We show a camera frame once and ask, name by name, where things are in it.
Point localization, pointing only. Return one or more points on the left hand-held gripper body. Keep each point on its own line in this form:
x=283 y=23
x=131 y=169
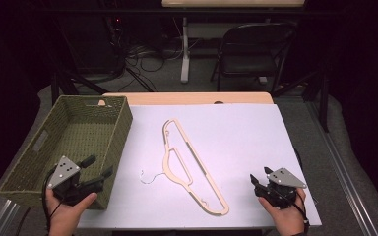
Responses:
x=65 y=173

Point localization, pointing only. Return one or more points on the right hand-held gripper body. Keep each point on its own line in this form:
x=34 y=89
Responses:
x=280 y=190

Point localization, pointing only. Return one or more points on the green woven basket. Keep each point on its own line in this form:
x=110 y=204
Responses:
x=75 y=131

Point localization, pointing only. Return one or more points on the beige clothes hanger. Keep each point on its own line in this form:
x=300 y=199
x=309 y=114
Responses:
x=183 y=170

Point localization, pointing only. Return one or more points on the person's right hand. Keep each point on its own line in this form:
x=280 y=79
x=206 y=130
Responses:
x=287 y=218

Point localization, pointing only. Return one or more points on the person's left hand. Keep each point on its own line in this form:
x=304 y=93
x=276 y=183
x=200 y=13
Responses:
x=66 y=213

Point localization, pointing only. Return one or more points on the white table mat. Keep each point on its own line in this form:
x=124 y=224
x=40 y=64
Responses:
x=242 y=147

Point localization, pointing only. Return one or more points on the black stand leg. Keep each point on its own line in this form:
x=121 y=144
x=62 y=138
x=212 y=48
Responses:
x=75 y=82
x=315 y=91

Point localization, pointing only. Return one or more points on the black folding chair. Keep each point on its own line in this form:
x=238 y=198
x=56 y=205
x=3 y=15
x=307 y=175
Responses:
x=256 y=49

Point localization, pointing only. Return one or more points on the white desk leg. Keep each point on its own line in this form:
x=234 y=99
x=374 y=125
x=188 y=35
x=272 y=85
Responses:
x=185 y=59

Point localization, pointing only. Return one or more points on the light desk top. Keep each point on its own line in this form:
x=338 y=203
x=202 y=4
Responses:
x=233 y=3

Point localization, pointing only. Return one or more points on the long metal rail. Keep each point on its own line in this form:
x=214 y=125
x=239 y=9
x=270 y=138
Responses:
x=344 y=183

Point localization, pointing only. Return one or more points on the short metal rail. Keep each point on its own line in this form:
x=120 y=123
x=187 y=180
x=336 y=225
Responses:
x=5 y=218

